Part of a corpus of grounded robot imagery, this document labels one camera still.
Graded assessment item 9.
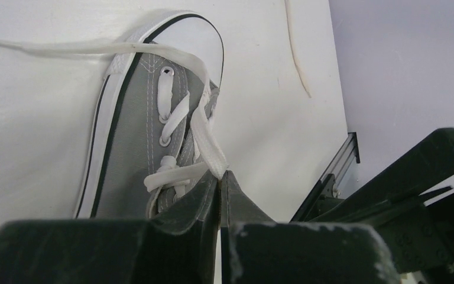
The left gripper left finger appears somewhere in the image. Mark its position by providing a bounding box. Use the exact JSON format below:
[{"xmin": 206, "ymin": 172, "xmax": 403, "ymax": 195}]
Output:
[{"xmin": 0, "ymin": 173, "xmax": 219, "ymax": 283}]

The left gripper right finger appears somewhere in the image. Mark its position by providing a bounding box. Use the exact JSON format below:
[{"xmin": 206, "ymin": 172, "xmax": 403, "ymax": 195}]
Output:
[{"xmin": 219, "ymin": 171, "xmax": 401, "ymax": 283}]

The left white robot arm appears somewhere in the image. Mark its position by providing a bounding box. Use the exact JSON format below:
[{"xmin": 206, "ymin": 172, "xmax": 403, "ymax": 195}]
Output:
[{"xmin": 0, "ymin": 128, "xmax": 454, "ymax": 283}]

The aluminium frame rail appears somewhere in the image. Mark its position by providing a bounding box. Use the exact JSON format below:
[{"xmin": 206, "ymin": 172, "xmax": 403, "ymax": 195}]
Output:
[{"xmin": 291, "ymin": 132, "xmax": 360, "ymax": 222}]

